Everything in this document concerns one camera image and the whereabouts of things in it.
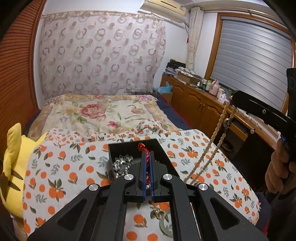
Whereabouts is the red knotted cord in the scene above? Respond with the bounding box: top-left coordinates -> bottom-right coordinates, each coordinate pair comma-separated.
137,142 -> 151,160

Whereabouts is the small cream pearl strand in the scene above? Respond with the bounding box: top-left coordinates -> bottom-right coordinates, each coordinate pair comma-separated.
184,99 -> 238,185

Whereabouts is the black jewelry box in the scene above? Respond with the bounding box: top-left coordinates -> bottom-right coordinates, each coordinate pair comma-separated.
108,138 -> 179,179

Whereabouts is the person's right hand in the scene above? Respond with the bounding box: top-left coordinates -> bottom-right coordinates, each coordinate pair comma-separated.
265,139 -> 295,194

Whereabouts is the green jade bangle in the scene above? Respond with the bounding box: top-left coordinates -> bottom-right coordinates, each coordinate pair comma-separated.
159,209 -> 173,237

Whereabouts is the grey window blind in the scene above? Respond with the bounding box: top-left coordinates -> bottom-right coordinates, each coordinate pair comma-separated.
210,16 -> 292,110

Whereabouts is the wooden sideboard cabinet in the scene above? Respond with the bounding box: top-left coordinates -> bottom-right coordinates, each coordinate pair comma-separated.
160,75 -> 276,149

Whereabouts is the pink kettle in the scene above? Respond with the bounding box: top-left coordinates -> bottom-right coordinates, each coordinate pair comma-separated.
209,80 -> 220,96

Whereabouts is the orange print tablecloth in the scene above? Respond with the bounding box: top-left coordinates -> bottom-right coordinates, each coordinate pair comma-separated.
23,120 -> 260,235

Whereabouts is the blue tissue paper bag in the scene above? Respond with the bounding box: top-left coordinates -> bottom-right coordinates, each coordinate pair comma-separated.
154,82 -> 173,94

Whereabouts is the floral bed quilt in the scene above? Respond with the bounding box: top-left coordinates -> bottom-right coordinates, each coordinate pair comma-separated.
28,94 -> 178,141

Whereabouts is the yellow plush toy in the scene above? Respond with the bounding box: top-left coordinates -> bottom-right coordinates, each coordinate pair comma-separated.
1,123 -> 46,218

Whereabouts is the cream side curtain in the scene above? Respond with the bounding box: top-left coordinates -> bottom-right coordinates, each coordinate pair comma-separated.
186,7 -> 204,70

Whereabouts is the patterned lace curtain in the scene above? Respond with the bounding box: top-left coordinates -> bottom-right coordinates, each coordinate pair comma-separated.
38,11 -> 166,99

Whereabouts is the white air conditioner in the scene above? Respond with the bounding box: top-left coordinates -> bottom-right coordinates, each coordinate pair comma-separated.
140,0 -> 188,23

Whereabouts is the wooden louvred wardrobe door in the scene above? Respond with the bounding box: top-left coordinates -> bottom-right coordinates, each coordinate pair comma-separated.
1,1 -> 46,155

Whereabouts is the silver chain bracelet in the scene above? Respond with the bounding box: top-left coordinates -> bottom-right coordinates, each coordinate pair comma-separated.
112,154 -> 134,179

